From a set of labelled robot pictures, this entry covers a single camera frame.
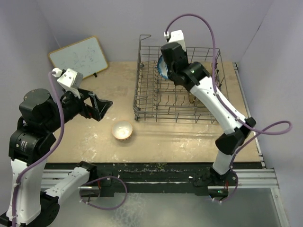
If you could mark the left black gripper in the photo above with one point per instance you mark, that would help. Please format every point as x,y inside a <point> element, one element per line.
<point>99,106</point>

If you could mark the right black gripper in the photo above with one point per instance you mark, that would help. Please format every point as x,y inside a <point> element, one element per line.
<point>185,55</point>

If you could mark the blue white patterned bowl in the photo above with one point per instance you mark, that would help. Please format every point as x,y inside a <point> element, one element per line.
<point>162,68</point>

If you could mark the beige white bowl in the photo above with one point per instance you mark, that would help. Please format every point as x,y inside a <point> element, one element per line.
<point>122,130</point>

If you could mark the brown rimmed cream bowl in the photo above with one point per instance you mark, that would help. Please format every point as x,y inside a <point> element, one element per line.
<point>191,98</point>

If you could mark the grey wire dish rack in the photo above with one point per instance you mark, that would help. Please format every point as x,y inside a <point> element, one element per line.
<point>159,99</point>

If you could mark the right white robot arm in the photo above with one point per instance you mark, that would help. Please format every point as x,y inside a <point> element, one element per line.
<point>196,80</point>

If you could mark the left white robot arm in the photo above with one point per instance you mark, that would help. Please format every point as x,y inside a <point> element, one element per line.
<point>30,146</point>

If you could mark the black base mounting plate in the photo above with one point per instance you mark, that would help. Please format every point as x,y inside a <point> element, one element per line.
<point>193,178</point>

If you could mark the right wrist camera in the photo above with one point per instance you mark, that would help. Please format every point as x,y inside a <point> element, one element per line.
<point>176,37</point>

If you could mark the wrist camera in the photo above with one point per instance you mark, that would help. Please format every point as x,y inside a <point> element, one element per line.
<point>69,79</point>
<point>176,37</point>

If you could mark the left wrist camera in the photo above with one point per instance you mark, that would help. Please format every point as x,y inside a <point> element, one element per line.
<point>69,79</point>

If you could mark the small whiteboard with wood frame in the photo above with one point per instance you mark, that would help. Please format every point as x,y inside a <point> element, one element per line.
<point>85,56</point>

